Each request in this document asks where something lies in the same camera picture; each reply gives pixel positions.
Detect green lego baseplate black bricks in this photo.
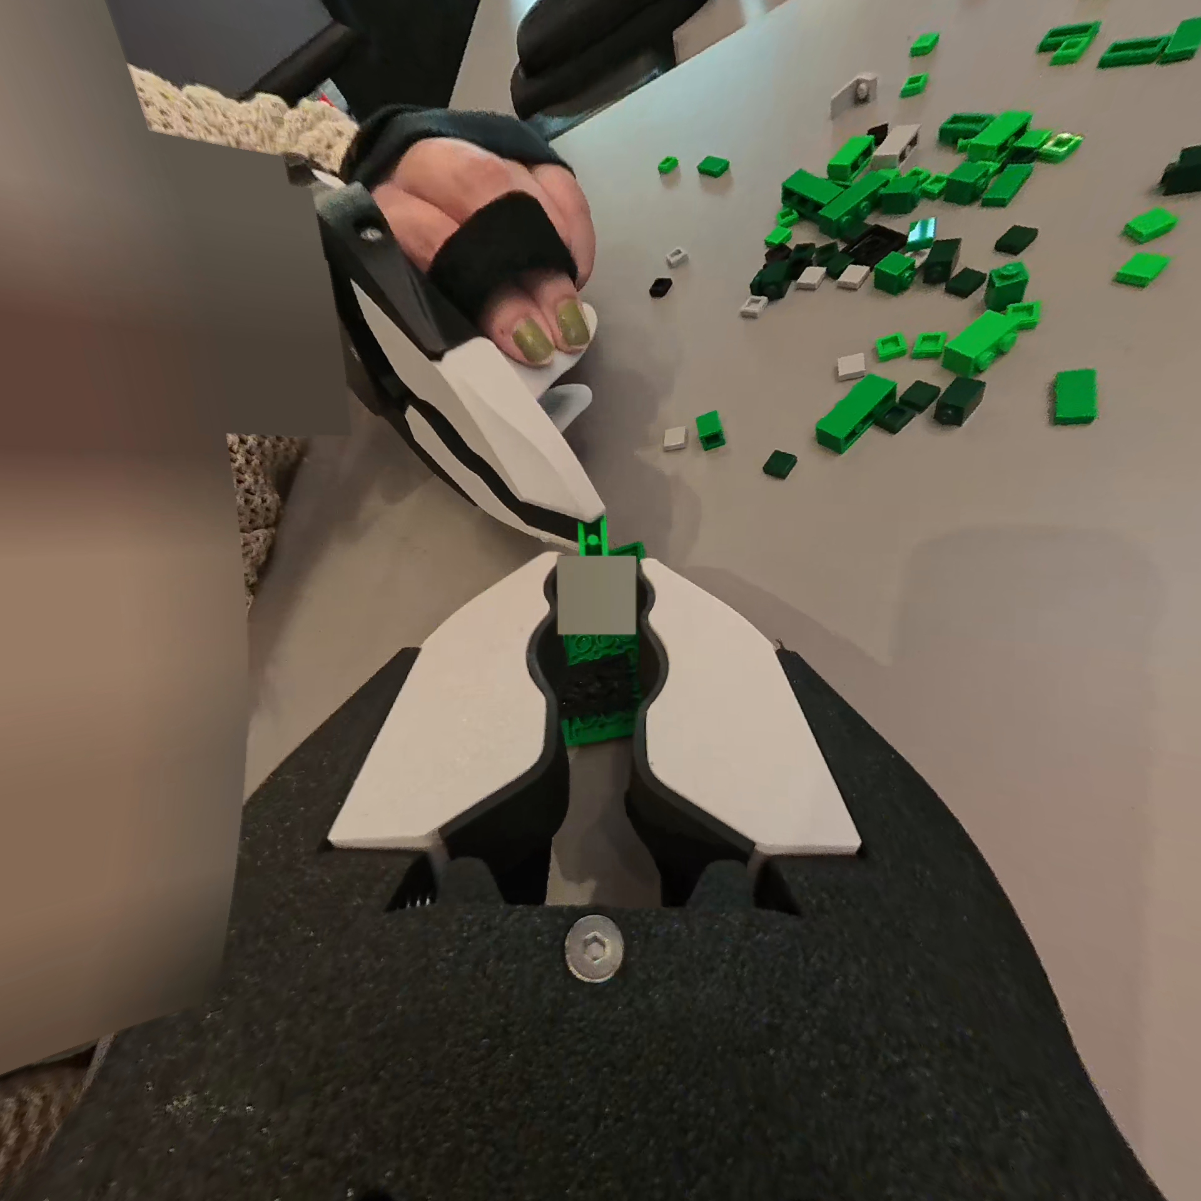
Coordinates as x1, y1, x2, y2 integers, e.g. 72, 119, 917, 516
560, 538, 651, 751

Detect pile of lego pieces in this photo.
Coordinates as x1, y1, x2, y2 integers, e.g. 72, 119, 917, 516
647, 23, 1201, 481

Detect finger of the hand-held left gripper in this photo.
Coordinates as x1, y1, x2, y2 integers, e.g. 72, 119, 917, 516
406, 407, 588, 553
348, 280, 608, 525

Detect black office chair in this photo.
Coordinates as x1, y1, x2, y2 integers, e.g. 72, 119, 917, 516
512, 0, 704, 119

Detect cream knit sweater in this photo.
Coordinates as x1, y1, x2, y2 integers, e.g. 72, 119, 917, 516
224, 434, 306, 607

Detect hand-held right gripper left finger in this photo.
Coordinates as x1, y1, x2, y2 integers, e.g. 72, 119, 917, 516
326, 553, 573, 907

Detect person's left hand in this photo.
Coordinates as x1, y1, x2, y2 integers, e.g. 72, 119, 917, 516
371, 149, 601, 368

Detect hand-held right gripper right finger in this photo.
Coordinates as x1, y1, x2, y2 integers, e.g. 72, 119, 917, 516
625, 559, 864, 911

